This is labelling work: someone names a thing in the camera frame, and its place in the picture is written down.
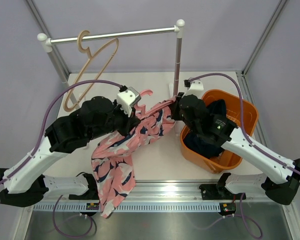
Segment aluminium rail with cable duct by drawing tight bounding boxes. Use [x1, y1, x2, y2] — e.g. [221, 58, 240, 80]
[22, 180, 295, 213]

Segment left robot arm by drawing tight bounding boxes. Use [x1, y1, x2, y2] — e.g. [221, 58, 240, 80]
[0, 91, 141, 208]

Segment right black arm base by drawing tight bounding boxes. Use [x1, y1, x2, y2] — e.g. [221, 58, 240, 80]
[198, 183, 233, 200]

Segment beige wooden hanger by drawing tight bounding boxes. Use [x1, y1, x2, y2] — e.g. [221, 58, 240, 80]
[63, 29, 120, 113]

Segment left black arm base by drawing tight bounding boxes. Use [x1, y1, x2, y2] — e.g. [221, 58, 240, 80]
[68, 184, 114, 201]

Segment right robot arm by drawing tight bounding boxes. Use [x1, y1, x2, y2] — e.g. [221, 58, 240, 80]
[171, 92, 300, 205]

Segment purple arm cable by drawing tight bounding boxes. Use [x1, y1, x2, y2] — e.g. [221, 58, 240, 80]
[189, 72, 300, 186]
[0, 79, 127, 237]

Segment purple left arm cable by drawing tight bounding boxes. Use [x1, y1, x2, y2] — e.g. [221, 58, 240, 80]
[0, 79, 127, 237]

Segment orange plastic basket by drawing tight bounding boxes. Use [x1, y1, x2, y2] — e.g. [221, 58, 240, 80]
[179, 89, 259, 174]

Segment white clothes rack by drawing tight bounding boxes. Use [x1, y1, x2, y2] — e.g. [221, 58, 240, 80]
[37, 19, 185, 97]

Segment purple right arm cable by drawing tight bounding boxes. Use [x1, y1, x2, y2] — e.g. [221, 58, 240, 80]
[189, 72, 300, 186]

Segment navy blue shorts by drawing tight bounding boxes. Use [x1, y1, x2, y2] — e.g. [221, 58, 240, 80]
[183, 99, 227, 159]

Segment pink plastic hanger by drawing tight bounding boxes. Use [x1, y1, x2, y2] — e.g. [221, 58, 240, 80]
[134, 96, 176, 120]

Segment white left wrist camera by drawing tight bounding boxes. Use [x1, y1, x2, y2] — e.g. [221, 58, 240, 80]
[116, 85, 141, 117]

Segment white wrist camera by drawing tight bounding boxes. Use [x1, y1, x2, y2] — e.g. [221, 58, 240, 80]
[116, 85, 141, 117]
[183, 78, 204, 99]

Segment pink shark print shorts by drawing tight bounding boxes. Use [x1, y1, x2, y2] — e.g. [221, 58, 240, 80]
[91, 106, 175, 218]

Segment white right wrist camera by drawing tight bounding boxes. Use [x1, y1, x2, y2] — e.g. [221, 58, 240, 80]
[183, 78, 204, 99]

